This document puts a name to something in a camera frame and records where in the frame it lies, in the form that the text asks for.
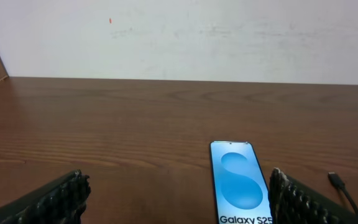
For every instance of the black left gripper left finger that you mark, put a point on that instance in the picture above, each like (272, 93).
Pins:
(61, 201)

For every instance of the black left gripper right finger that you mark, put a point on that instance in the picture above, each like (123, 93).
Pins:
(292, 202)

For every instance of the blue Galaxy smartphone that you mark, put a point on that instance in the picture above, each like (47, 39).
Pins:
(240, 189)

